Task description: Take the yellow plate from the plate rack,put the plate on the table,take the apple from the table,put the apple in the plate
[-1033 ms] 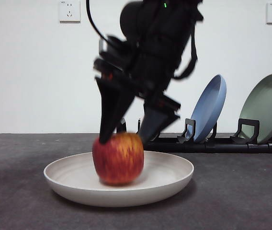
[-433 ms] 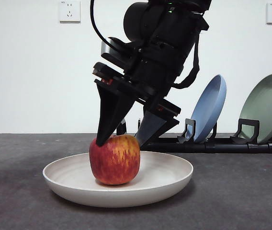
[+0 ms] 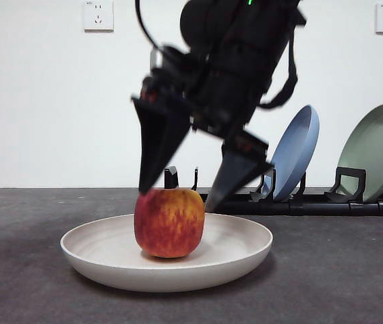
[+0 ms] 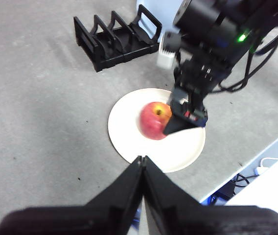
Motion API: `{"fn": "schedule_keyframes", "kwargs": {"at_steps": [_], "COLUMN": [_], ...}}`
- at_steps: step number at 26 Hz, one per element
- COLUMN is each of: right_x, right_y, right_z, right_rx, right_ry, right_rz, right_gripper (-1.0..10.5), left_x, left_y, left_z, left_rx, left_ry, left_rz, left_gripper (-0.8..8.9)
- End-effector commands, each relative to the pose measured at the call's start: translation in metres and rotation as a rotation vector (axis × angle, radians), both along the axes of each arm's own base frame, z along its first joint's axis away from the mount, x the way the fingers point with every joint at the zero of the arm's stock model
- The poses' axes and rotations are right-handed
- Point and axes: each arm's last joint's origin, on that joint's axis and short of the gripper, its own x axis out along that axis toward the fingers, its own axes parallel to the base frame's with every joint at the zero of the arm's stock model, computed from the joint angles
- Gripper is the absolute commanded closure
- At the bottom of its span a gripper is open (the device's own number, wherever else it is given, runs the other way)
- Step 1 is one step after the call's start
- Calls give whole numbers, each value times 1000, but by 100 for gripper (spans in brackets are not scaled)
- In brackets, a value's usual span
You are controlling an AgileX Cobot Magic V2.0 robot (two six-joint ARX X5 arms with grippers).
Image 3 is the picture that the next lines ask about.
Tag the blue plate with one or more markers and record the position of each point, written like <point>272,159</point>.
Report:
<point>299,145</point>

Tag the green plate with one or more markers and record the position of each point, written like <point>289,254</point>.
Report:
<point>373,152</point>

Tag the red yellow apple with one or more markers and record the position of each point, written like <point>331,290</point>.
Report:
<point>169,226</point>

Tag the black plate rack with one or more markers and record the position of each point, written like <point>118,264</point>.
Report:
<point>313,207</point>

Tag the pale yellow cream plate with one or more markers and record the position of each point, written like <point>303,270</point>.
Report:
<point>104,249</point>

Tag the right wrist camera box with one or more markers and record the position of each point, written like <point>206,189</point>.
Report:
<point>164,59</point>

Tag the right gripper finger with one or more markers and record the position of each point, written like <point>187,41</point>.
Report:
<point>159,141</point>
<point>238,165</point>

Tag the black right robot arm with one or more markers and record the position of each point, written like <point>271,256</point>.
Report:
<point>252,40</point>

